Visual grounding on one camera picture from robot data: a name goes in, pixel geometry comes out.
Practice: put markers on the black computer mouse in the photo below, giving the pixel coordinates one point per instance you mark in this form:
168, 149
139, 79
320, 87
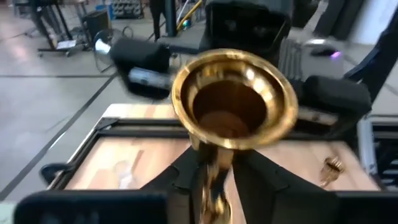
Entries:
321, 52

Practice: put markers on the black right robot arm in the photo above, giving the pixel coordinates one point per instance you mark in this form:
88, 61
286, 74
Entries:
384, 56

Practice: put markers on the clear ribbed glass candle holder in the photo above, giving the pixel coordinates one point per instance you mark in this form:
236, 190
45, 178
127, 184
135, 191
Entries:
124, 175

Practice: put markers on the black cube box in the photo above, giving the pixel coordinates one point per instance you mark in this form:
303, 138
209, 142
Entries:
97, 23

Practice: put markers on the tall brass candlestick holder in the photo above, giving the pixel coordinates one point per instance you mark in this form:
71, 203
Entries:
230, 102
332, 166

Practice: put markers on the black table clamp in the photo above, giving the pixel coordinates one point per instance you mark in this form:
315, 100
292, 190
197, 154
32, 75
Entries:
49, 171

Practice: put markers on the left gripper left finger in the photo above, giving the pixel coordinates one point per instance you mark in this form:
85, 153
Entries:
183, 186

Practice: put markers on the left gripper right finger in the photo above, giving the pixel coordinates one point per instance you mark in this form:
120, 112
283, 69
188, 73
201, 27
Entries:
264, 193

